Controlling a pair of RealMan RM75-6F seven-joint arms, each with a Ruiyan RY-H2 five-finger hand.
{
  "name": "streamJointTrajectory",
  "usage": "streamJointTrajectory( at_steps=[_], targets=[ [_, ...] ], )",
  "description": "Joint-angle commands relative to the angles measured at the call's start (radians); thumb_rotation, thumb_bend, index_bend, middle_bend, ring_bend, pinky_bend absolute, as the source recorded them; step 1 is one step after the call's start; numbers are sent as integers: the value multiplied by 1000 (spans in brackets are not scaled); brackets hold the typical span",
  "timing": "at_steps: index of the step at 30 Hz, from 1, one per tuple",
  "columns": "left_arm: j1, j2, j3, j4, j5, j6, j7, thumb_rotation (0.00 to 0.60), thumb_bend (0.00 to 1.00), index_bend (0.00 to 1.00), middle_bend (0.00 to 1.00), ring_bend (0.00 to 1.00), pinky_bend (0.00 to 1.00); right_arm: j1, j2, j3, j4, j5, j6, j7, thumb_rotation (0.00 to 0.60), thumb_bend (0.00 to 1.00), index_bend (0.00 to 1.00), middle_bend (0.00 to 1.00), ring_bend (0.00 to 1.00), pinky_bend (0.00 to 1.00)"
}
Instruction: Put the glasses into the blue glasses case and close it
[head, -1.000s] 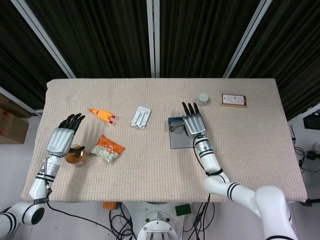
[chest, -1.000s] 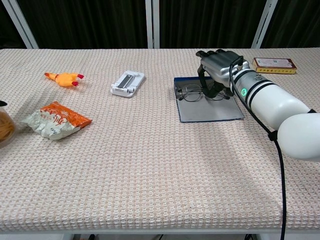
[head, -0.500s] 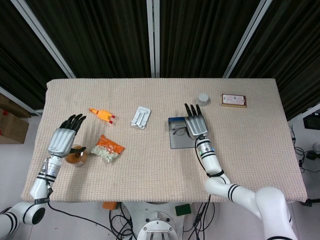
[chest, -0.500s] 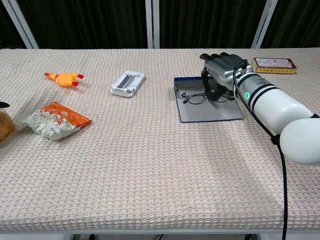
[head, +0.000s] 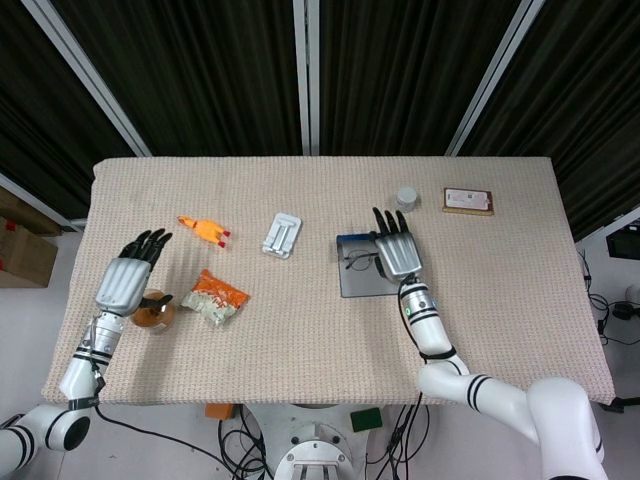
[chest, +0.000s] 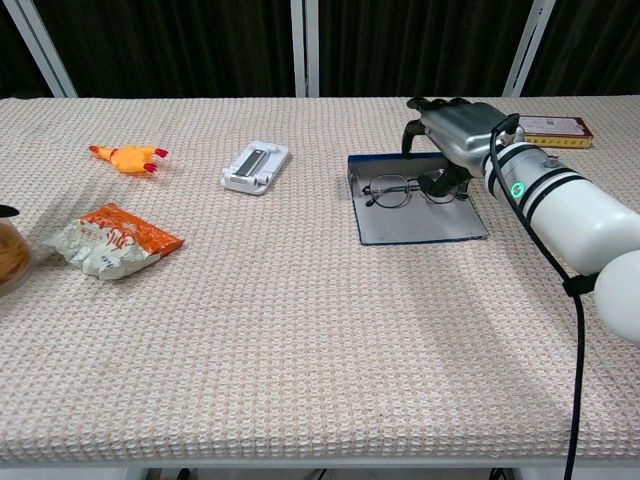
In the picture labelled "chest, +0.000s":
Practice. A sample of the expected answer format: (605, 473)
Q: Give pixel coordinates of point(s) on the slanted white frame post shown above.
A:
(42, 50)
(527, 50)

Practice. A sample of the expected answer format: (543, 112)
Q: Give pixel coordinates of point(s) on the beige waffle tablecloth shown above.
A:
(250, 325)

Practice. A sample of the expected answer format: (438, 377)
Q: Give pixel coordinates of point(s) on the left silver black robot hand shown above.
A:
(7, 210)

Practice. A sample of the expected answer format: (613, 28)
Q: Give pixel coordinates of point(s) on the flat red packet box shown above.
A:
(555, 127)

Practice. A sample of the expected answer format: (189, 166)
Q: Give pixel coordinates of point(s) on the thin-framed eyeglasses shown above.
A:
(372, 190)

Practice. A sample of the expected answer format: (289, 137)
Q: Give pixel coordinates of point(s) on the orange white snack bag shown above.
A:
(115, 240)

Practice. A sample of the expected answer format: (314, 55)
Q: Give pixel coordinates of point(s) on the clear jar with orange contents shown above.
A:
(12, 260)

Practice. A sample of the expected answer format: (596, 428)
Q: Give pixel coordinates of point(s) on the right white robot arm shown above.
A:
(575, 215)

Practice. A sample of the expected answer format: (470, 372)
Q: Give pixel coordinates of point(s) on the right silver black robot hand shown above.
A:
(462, 127)

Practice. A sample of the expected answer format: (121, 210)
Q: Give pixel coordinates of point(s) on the upright white frame post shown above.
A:
(306, 50)

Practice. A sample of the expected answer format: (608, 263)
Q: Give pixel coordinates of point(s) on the yellow rubber chicken toy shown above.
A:
(130, 157)

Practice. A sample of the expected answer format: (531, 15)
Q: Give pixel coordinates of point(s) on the black curtain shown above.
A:
(175, 45)

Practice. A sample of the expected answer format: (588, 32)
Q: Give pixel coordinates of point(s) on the white phone stand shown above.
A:
(255, 167)

